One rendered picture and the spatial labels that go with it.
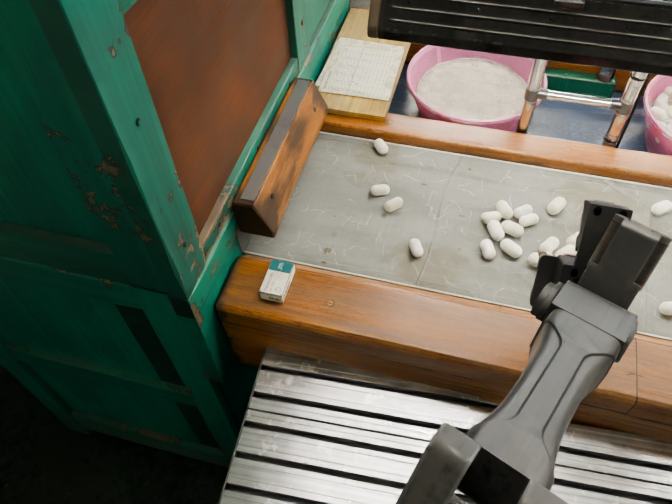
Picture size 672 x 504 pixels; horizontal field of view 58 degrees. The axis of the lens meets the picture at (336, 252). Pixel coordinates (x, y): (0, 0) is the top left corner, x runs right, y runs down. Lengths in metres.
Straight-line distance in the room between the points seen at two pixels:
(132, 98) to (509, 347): 0.57
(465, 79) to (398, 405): 0.68
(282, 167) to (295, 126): 0.08
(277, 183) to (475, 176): 0.36
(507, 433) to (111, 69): 0.45
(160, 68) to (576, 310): 0.48
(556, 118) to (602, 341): 0.84
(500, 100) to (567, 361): 0.82
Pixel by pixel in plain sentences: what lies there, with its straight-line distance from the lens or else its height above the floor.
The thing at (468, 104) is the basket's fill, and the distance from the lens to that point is 1.25.
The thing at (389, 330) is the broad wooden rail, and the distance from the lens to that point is 0.86.
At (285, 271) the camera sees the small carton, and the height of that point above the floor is 0.79.
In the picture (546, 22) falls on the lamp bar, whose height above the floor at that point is 1.08.
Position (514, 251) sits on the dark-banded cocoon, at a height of 0.76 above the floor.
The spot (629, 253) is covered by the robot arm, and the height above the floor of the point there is 1.05.
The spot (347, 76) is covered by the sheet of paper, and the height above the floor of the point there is 0.78.
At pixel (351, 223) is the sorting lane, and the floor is 0.74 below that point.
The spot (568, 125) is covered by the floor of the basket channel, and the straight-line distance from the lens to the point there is 1.33.
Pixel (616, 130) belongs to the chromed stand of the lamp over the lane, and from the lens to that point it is 1.16.
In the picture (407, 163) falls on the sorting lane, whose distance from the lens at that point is 1.10.
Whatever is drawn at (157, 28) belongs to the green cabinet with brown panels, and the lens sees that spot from 0.69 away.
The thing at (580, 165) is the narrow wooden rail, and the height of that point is 0.76.
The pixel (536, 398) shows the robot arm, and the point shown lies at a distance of 0.48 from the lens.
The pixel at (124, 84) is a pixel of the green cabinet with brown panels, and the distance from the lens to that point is 0.62.
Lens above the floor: 1.52
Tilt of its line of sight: 53 degrees down
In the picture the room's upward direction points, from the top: 4 degrees counter-clockwise
